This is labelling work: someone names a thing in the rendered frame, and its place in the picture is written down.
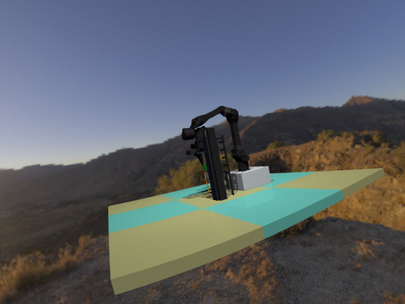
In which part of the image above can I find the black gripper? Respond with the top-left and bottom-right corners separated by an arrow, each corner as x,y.
186,137 -> 204,165

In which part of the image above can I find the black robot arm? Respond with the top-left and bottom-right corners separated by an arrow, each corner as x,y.
182,106 -> 251,172

